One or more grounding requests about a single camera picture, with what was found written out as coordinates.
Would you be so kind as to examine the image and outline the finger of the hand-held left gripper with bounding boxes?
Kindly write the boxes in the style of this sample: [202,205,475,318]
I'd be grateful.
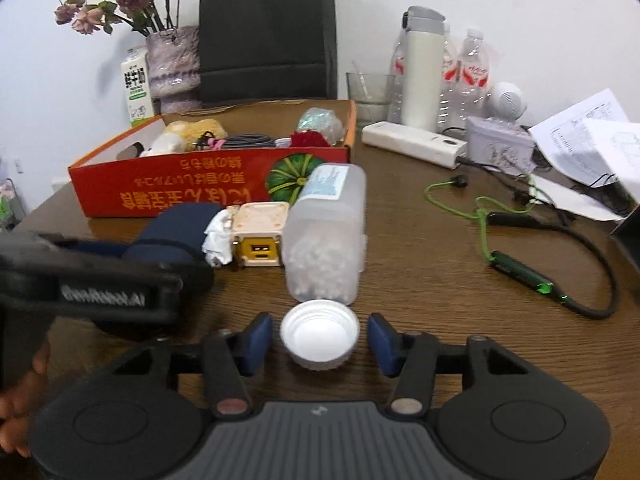
[31,231,217,312]

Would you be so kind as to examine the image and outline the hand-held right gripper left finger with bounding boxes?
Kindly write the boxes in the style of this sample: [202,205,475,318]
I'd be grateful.
[107,311,275,418]

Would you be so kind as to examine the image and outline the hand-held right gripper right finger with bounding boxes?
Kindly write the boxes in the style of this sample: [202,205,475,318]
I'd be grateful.
[366,312,531,418]

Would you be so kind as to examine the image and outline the navy zipper pouch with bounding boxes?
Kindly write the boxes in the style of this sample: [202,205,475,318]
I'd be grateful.
[95,203,231,341]

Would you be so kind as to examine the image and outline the white ribbed jar cap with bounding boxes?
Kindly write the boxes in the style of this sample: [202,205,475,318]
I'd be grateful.
[280,300,361,372]

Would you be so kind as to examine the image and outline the red cardboard box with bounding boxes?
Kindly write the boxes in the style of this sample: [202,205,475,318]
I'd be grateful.
[68,99,357,219]

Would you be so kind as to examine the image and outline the clear plastic jar white beads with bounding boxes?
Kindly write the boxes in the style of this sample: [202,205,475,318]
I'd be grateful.
[282,163,368,307]

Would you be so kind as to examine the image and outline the yellow and white plush toy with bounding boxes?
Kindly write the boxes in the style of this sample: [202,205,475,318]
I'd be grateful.
[142,119,228,157]

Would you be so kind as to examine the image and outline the black braided cable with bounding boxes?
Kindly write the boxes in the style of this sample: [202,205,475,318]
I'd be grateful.
[197,132,291,151]

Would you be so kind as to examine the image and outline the red fabric rose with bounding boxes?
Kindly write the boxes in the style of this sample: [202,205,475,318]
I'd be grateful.
[289,130,326,150]

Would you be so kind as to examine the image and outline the iridescent plastic wrap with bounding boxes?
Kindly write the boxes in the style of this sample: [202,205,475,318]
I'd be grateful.
[297,107,346,147]

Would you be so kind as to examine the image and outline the person's left hand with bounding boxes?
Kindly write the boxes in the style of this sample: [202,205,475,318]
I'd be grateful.
[0,342,52,458]

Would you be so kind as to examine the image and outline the crumpled white tissue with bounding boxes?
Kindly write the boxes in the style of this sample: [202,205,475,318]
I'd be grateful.
[201,210,236,268]

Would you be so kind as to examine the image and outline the yellow cream toy block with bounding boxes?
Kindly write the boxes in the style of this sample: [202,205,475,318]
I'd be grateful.
[227,201,292,268]

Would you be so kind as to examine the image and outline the brown wooden desk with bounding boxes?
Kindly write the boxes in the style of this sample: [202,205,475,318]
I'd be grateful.
[0,125,640,480]

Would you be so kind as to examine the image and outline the green and black neckband earphones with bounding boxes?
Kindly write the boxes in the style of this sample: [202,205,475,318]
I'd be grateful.
[425,174,621,320]

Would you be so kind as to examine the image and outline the green and white milk carton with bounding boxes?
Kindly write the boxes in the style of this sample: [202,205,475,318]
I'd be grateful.
[120,46,155,128]

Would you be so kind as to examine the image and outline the white power strip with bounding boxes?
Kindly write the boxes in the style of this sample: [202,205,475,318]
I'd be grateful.
[361,121,468,170]

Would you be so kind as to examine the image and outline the purple textured vase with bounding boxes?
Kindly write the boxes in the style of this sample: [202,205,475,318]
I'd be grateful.
[145,25,202,115]

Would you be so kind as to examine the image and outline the pale purple tissue pack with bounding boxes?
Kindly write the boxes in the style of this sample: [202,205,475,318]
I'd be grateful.
[465,115,537,176]

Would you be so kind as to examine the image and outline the clear drinking glass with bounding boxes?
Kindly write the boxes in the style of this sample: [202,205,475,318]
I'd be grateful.
[346,71,396,121]

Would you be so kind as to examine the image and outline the black paper bag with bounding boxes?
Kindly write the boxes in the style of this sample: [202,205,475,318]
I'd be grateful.
[198,0,338,108]

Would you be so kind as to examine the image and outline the dark flat object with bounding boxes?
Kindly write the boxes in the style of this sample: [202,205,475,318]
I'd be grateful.
[609,215,640,286]

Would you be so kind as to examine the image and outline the clear water bottle red label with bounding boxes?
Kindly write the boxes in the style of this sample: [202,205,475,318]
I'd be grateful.
[440,25,462,128]
[387,35,408,123]
[457,29,493,118]

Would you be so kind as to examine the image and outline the white round speaker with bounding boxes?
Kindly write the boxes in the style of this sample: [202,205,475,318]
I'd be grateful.
[487,81,528,121]

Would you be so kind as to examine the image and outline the white thermos bottle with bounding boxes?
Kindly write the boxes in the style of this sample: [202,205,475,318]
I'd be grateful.
[400,6,446,132]

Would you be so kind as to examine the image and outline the printed paper sheet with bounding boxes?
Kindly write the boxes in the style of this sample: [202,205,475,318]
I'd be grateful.
[580,119,640,187]
[527,88,631,181]

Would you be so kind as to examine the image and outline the black power cable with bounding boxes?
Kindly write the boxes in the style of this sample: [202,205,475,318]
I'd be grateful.
[452,156,536,206]

